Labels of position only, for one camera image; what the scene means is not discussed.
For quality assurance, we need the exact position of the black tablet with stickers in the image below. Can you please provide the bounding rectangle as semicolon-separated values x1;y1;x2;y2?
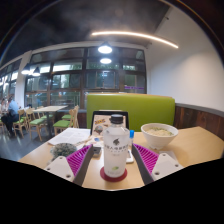
90;110;130;137

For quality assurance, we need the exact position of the clear black-capped drink bottle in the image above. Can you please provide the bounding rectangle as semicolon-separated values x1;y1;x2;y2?
102;113;131;180

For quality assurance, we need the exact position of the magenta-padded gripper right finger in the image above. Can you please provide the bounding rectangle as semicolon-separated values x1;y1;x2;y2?
130;143;184;186

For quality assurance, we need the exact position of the round ceiling light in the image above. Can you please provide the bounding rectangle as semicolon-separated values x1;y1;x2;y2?
97;42;114;55
99;57;113;65

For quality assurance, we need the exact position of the small dark wallet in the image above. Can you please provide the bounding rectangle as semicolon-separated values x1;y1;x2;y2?
92;145;103;158

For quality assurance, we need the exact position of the green upholstered booth bench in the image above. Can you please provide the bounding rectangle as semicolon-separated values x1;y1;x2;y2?
86;93;177;133

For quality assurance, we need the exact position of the white ceramic bowl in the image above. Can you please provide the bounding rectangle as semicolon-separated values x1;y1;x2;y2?
140;122;180;151

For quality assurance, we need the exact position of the speckled patterned mug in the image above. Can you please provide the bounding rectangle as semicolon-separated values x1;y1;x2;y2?
49;142;79;161

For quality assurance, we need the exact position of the flat round red coaster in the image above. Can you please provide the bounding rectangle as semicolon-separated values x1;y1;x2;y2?
99;165;129;183

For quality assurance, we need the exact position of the light wooden dining table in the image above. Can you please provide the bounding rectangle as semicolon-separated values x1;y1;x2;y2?
33;105;69;138

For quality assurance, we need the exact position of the white printed paper sheet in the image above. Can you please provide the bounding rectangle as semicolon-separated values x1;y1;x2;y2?
47;127;92;147

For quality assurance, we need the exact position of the wooden green-cushioned chairs group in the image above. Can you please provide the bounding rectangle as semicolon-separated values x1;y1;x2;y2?
0;105;81;143

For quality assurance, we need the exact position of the dark pendant lamp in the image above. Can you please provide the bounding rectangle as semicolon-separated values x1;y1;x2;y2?
20;64;32;76
31;66;42;78

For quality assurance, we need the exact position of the small blue-capped tube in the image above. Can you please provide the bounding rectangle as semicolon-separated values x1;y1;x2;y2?
128;129;136;148

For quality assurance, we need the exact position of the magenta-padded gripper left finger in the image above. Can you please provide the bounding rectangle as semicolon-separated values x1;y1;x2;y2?
43;143;95;187

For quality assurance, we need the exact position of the long curved strip light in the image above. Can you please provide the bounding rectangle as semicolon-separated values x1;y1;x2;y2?
90;30;180;50

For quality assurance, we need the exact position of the person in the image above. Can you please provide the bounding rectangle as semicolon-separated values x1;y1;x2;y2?
0;98;8;116
0;96;21;136

